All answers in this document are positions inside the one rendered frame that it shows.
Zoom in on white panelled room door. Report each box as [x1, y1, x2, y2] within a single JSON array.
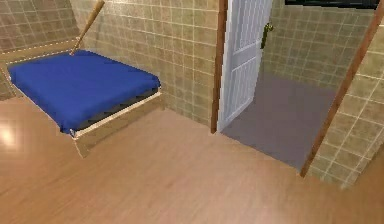
[[217, 0, 274, 133]]

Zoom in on blue covered wooden bed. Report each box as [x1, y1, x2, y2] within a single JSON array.
[[0, 39, 166, 159]]

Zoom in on wooden baseball bat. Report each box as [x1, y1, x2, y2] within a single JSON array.
[[69, 0, 106, 56]]

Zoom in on dark brass door handle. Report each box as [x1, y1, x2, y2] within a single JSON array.
[[260, 22, 275, 50]]

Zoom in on dark framed wall picture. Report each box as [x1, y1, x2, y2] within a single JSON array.
[[284, 0, 381, 10]]

